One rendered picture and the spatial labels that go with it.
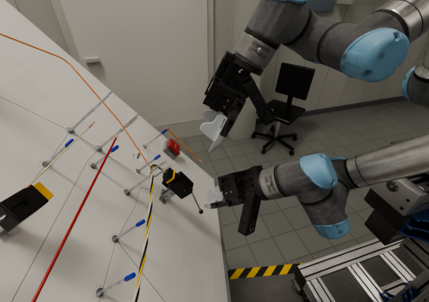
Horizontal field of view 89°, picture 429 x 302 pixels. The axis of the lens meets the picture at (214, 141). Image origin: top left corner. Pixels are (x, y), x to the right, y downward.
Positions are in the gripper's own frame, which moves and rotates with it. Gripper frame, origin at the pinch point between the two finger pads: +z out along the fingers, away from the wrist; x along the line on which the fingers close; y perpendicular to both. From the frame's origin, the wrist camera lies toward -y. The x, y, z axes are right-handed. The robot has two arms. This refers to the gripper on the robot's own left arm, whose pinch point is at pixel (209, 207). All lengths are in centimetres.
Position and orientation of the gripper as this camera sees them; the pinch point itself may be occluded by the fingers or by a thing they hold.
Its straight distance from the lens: 67.9
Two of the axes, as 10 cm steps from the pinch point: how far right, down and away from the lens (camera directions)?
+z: -7.4, 3.4, 5.8
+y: -2.4, -9.4, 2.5
